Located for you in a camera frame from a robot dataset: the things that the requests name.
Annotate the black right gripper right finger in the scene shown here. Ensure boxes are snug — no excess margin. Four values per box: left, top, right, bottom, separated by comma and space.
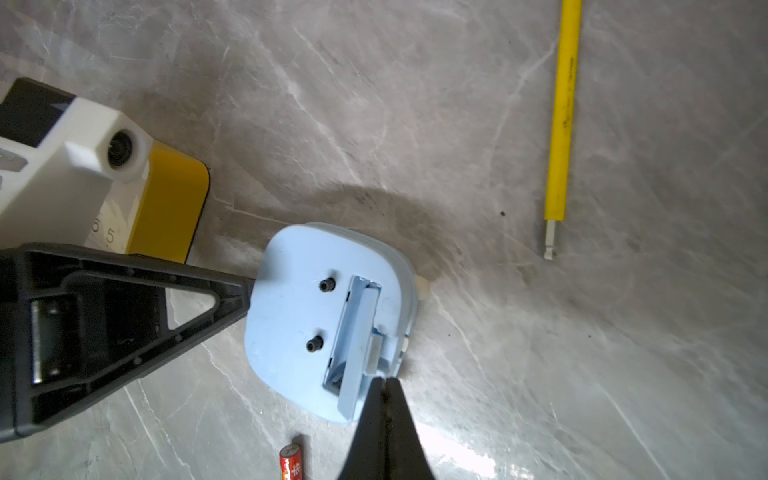
385, 378, 434, 480

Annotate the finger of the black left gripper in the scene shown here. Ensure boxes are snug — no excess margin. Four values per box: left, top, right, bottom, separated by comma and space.
1, 243, 254, 442

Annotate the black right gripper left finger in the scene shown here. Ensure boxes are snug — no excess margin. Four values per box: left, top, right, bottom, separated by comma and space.
339, 378, 386, 480

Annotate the red AA battery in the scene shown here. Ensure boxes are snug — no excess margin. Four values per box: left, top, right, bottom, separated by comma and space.
279, 443, 303, 480

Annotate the light blue battery cover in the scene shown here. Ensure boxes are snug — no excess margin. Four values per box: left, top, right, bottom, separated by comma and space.
338, 284, 380, 421

